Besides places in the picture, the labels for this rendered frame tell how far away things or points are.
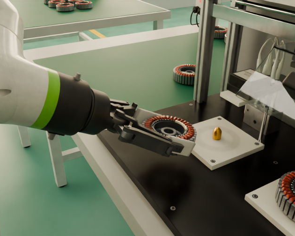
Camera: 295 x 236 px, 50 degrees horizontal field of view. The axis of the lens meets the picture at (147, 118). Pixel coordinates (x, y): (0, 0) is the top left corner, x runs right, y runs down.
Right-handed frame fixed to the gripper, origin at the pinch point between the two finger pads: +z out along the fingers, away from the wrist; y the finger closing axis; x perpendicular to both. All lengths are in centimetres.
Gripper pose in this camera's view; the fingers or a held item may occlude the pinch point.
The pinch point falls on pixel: (167, 132)
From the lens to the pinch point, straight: 64.3
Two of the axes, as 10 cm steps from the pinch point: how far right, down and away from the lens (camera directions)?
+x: 4.4, -8.7, -2.2
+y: 5.0, 4.4, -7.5
